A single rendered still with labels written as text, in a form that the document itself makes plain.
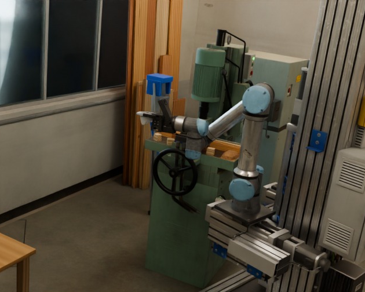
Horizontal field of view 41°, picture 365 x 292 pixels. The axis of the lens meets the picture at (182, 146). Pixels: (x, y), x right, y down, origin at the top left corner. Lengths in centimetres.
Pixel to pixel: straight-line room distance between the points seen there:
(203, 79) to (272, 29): 243
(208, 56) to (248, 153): 89
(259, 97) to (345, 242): 75
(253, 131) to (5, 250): 132
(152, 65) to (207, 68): 186
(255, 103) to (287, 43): 314
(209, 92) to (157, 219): 90
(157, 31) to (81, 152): 135
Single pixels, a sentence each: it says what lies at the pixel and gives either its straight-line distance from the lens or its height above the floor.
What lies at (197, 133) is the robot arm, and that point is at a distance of 226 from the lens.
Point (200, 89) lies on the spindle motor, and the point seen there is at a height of 127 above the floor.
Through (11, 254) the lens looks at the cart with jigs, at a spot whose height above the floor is 53.
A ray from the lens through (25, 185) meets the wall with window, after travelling 396.
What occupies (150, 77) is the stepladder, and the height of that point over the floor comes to 114.
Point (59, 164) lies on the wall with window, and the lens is 418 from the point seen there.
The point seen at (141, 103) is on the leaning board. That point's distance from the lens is 442.
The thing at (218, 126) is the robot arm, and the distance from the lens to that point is 235.
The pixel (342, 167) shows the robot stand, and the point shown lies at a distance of 224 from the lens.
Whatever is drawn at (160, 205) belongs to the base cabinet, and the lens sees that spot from 316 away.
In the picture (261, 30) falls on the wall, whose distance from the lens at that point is 531.
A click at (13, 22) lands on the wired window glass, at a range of 367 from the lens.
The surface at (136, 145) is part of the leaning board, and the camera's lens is 449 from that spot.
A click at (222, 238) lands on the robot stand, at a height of 64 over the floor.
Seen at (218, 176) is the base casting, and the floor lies 79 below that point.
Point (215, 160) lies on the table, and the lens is 291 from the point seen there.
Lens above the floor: 181
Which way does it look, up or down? 17 degrees down
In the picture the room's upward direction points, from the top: 7 degrees clockwise
